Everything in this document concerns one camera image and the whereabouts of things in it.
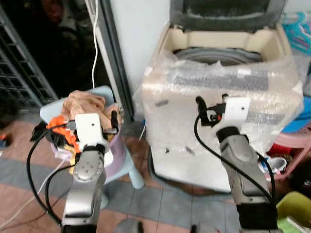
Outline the dark door frame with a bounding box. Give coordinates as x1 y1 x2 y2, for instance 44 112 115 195
85 0 135 123

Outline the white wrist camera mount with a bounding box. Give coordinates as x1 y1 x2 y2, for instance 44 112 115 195
220 97 251 130
75 113 108 149

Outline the round white cup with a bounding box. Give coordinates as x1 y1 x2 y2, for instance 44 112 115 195
264 156 288 175

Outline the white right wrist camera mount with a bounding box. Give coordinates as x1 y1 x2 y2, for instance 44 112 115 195
220 97 251 130

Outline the teal clothes hangers bunch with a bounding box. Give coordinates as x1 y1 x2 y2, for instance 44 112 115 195
281 12 311 55

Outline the white floor cable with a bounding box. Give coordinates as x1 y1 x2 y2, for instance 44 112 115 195
0 159 68 230

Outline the light blue plastic stool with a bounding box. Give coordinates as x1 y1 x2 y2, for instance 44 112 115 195
39 85 146 191

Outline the blue plastic basin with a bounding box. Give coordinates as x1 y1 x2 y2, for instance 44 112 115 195
281 96 311 134

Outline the dark metal window grille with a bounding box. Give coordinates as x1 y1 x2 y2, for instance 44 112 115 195
0 6 60 109

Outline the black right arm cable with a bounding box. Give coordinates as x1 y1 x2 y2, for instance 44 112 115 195
193 113 277 204

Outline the orange garment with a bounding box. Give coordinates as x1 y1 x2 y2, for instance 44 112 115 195
46 116 82 155

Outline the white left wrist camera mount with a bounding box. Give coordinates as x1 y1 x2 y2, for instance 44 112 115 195
75 113 108 149

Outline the grey robot foot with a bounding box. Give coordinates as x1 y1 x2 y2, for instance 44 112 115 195
114 218 144 233
190 222 215 233

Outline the plastic-wrapped top-load washing machine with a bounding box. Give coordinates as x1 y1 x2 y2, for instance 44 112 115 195
140 19 305 193

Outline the pink plastic stool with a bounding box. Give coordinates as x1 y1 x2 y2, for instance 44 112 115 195
265 127 311 182

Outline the dark grey washer lid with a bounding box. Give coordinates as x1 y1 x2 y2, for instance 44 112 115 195
169 0 288 33

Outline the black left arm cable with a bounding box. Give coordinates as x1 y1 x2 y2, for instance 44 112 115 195
26 122 76 226

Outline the yellow-green plastic bin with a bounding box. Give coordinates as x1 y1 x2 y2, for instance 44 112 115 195
276 191 311 233

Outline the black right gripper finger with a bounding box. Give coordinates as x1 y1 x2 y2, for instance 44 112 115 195
195 96 208 123

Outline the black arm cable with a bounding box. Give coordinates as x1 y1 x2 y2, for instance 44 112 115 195
26 122 76 226
193 113 277 204

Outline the hanging white cable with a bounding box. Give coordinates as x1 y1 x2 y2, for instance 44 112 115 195
90 0 101 90

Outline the tan brown garment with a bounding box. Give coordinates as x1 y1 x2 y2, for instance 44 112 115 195
60 90 123 131

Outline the grey left robot foot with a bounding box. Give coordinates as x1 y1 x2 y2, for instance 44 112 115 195
114 218 144 233

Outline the grey right robot foot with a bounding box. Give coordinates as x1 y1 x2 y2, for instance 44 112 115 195
190 222 215 233

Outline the lavender laundry basket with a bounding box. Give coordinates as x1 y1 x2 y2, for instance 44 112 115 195
51 120 128 179

